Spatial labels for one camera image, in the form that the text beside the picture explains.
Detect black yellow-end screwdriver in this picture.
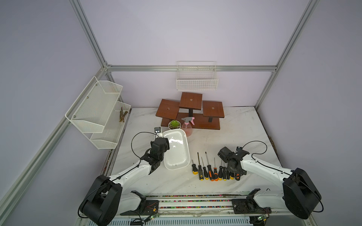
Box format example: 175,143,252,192
222,167,227,181

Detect black ribbed screwdriver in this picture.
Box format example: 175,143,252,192
218,160,223,180

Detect black orange-band screwdriver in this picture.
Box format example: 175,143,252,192
214,158,219,181

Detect white plastic storage box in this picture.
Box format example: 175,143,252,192
162,129,191,170

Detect black orange hex-collar screwdriver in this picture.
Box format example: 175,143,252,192
205,152,215,181

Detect thin black precision screwdriver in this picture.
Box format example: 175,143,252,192
201,158,209,180

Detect long yellow-dotted flathead screwdriver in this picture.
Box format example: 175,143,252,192
198,153,204,180

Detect stubby black yellow screwdriver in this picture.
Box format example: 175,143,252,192
191,160,198,175

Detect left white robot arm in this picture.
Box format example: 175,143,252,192
78,137,170,226

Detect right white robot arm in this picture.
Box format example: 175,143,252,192
218,147,322,219

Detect potted green succulent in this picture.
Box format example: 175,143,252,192
168,120,182,130

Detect pink spray bottle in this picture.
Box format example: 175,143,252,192
181,117,195,137

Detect white mesh lower shelf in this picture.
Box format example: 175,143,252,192
90,101,131,150

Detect white mesh shelf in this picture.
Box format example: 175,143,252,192
65,77,123,133
90,101,131,150

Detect brown twigs in shelf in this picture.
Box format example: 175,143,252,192
119,107,129,122

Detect brown wooden tiered stand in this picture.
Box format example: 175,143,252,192
156,92,225,130

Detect white mesh upper shelf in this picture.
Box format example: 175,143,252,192
65,77,123,133

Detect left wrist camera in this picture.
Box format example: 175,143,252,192
154,127,162,138

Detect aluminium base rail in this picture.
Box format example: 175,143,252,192
104,195,316,226

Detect white wire wall basket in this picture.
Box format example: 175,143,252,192
176,61,219,91

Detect aluminium frame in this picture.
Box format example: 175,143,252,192
1,1,307,196

